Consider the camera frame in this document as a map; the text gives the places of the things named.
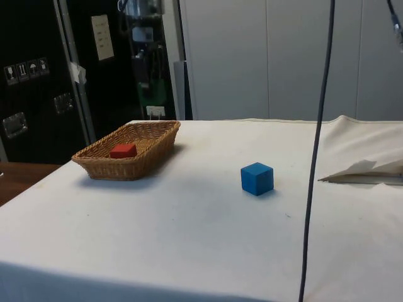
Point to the wicker basket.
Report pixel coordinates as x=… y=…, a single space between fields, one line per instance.
x=132 y=168

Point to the blue cube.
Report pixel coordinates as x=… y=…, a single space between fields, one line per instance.
x=256 y=179

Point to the red block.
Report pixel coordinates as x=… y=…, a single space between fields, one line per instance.
x=123 y=151

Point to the pale grey locker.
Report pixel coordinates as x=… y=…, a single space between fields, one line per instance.
x=226 y=63
x=378 y=78
x=296 y=63

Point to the black cabinet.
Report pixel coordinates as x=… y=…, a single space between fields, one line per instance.
x=34 y=104

